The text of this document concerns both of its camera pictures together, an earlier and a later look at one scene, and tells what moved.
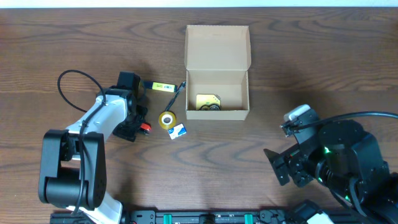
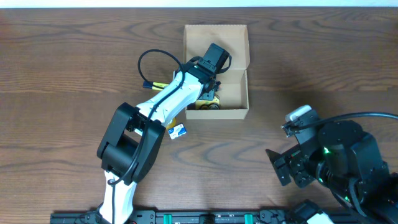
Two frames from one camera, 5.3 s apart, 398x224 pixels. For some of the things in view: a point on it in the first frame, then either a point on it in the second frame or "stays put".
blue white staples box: (176, 131) stays put
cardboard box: (217, 60) stays put
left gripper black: (137, 116) to (210, 94)
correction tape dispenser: (212, 107) stays put
